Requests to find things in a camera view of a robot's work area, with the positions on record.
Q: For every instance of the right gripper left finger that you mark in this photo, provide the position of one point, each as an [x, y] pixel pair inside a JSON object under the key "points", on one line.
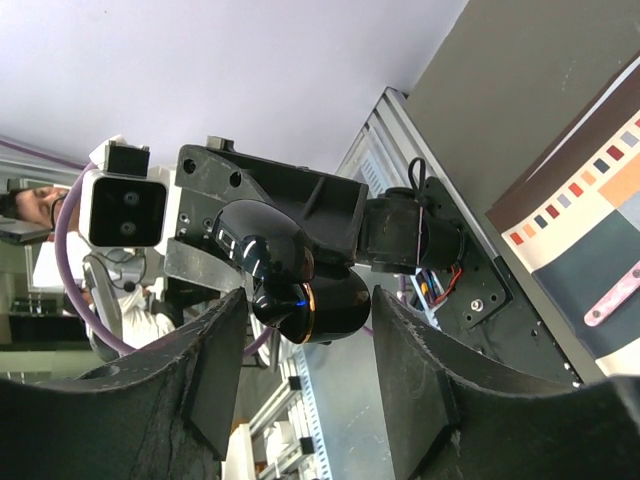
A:
{"points": [[163, 412]]}

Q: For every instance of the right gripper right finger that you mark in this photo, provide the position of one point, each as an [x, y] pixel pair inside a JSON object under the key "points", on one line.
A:
{"points": [[453, 413]]}

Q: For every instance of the person in white shirt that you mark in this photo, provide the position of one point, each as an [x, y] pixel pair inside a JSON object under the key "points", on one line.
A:
{"points": [[114, 287]]}

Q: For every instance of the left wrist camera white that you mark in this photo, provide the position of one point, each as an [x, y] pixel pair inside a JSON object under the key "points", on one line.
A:
{"points": [[121, 205]]}

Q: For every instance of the black earbud charging case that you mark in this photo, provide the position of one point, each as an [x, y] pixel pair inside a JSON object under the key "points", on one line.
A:
{"points": [[293, 293]]}

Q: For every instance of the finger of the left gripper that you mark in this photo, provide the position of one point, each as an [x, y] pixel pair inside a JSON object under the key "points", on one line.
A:
{"points": [[329, 208], [190, 264]]}

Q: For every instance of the colourful patchwork placemat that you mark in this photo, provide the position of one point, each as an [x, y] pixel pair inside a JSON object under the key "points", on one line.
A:
{"points": [[572, 219]]}

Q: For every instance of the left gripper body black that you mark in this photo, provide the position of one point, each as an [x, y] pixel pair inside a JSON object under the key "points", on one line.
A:
{"points": [[202, 184]]}

